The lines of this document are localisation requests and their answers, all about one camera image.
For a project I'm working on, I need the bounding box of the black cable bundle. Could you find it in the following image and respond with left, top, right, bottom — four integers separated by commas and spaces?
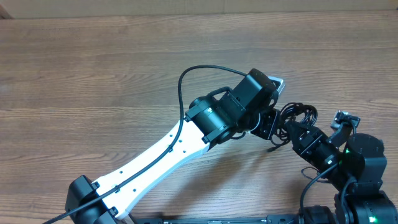
231, 101, 319, 153

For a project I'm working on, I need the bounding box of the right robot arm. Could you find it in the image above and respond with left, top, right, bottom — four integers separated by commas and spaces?
285, 121, 397, 223

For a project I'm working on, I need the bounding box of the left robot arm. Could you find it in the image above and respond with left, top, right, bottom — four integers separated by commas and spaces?
65, 69, 285, 223

